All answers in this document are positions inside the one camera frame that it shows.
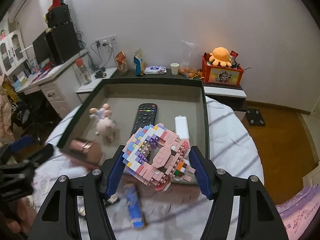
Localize white desk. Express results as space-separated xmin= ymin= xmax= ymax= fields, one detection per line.
xmin=14 ymin=49 xmax=89 ymax=119

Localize black bathroom scale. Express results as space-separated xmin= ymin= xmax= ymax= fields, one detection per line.
xmin=246 ymin=108 xmax=267 ymax=127

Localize orange octopus plush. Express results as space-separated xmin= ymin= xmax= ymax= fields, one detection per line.
xmin=209 ymin=46 xmax=233 ymax=67

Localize small black device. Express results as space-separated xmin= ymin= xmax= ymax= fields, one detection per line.
xmin=94 ymin=67 xmax=107 ymax=79

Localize orange snack bag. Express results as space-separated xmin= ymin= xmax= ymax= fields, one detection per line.
xmin=115 ymin=51 xmax=129 ymax=75

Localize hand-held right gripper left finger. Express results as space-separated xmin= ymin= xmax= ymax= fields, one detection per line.
xmin=27 ymin=147 xmax=125 ymax=240

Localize rose gold case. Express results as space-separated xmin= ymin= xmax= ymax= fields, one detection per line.
xmin=69 ymin=139 xmax=103 ymax=164

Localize pink printed blanket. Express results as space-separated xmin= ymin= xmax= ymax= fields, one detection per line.
xmin=275 ymin=184 xmax=320 ymax=240

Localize pink box with black rim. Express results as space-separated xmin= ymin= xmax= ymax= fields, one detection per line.
xmin=56 ymin=77 xmax=210 ymax=188

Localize clear bottle with orange cap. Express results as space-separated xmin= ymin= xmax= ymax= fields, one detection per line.
xmin=76 ymin=57 xmax=92 ymax=85

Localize white wall outlet strip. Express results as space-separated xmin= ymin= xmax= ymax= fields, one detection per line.
xmin=94 ymin=35 xmax=118 ymax=47

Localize black monitor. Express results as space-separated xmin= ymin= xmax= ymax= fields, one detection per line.
xmin=32 ymin=31 xmax=54 ymax=64

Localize pink purple block figure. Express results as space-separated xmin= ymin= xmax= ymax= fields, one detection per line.
xmin=122 ymin=123 xmax=196 ymax=193

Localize black remote control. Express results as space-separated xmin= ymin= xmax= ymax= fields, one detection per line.
xmin=130 ymin=103 xmax=158 ymax=144

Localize blue white carton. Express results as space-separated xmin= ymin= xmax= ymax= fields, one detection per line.
xmin=29 ymin=57 xmax=40 ymax=73

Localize blue packet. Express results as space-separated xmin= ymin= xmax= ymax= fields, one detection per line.
xmin=123 ymin=183 xmax=147 ymax=230

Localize white glass door cabinet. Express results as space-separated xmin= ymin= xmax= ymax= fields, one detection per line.
xmin=0 ymin=29 xmax=28 ymax=77

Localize red crate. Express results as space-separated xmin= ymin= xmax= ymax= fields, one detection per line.
xmin=201 ymin=52 xmax=244 ymax=87

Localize black top low cabinet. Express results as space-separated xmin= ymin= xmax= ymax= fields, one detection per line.
xmin=110 ymin=67 xmax=247 ymax=113

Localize black cables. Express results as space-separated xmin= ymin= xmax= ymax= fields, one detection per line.
xmin=89 ymin=41 xmax=114 ymax=72

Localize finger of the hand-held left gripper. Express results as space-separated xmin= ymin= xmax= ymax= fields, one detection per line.
xmin=24 ymin=144 xmax=55 ymax=167
xmin=7 ymin=134 xmax=39 ymax=153

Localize black box on speaker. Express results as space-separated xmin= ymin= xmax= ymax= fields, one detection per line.
xmin=46 ymin=4 xmax=72 ymax=29

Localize large black speaker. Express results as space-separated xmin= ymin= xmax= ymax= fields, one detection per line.
xmin=45 ymin=21 xmax=81 ymax=65

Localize white rectangular box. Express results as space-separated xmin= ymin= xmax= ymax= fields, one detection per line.
xmin=174 ymin=115 xmax=190 ymax=140

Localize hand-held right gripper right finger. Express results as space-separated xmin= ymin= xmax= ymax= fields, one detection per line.
xmin=188 ymin=145 xmax=289 ymax=240

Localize white air conditioner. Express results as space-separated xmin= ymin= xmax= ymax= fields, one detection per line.
xmin=7 ymin=0 xmax=38 ymax=24

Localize clear plastic bag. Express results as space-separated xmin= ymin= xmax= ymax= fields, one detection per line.
xmin=179 ymin=39 xmax=203 ymax=78

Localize pink pig toy figure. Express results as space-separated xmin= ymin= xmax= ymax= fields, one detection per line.
xmin=89 ymin=103 xmax=116 ymax=142

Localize blue white bag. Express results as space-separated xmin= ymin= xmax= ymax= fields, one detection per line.
xmin=134 ymin=49 xmax=146 ymax=76

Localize hanging clothes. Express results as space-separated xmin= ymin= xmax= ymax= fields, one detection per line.
xmin=0 ymin=75 xmax=19 ymax=140

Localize wet wipes pack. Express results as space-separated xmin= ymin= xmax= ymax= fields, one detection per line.
xmin=144 ymin=66 xmax=167 ymax=75

